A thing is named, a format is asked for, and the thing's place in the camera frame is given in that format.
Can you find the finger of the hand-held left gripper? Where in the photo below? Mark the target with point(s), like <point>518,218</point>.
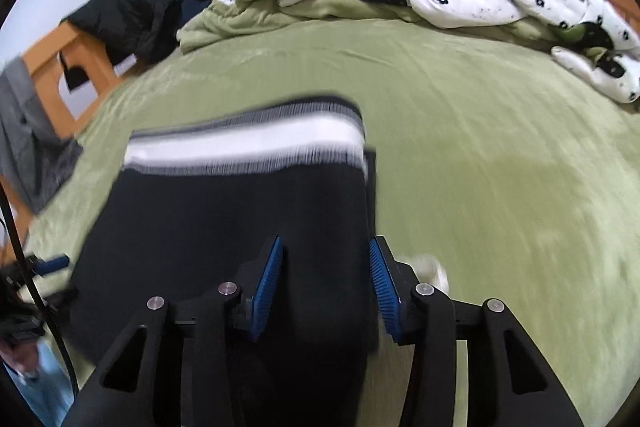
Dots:
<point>52,263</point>
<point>62,298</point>

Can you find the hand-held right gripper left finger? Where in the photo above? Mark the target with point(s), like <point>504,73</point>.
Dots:
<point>265,287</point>

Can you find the wooden bed frame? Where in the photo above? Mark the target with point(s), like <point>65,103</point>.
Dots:
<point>45,52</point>

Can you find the black pants with white stripe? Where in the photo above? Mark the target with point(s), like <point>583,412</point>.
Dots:
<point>225,207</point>

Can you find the black jacket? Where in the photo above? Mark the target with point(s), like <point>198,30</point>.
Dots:
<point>115,12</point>

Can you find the white crumpled object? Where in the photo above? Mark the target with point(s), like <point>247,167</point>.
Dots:
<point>430,272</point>

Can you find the green fleece blanket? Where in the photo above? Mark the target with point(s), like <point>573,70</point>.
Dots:
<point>240,22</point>

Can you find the person's left forearm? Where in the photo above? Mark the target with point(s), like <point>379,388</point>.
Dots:
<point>45,397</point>

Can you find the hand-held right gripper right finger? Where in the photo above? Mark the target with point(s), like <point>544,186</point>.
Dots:
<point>385,292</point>

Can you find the person's left hand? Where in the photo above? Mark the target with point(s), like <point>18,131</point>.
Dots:
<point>20,359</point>

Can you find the grey jeans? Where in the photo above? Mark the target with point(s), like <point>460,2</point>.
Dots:
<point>25,132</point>

